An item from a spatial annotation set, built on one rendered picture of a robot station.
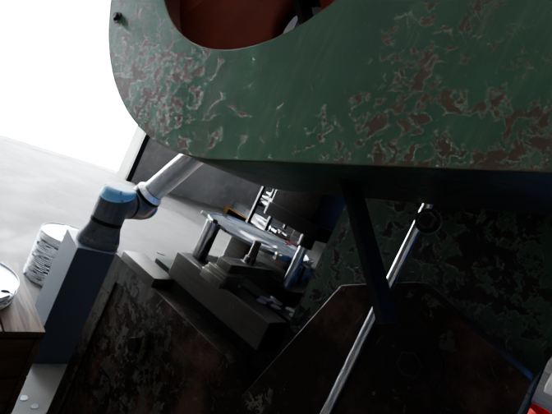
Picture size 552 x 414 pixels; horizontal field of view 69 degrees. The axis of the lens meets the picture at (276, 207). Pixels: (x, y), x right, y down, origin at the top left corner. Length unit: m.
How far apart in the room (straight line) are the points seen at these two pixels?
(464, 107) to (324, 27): 0.20
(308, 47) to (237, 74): 0.11
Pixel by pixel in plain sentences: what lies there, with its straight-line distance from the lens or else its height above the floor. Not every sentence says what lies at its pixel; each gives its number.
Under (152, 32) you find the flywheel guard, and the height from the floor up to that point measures 1.09.
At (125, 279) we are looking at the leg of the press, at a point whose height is 0.59.
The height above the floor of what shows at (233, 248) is 0.73.
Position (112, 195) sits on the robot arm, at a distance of 1.52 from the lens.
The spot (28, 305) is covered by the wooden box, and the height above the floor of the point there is 0.35.
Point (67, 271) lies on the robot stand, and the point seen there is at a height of 0.36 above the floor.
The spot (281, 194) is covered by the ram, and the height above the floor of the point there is 0.92.
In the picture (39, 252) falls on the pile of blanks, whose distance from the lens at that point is 2.24.
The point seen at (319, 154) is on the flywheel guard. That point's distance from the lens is 0.44.
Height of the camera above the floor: 0.95
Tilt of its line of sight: 4 degrees down
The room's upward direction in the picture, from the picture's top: 25 degrees clockwise
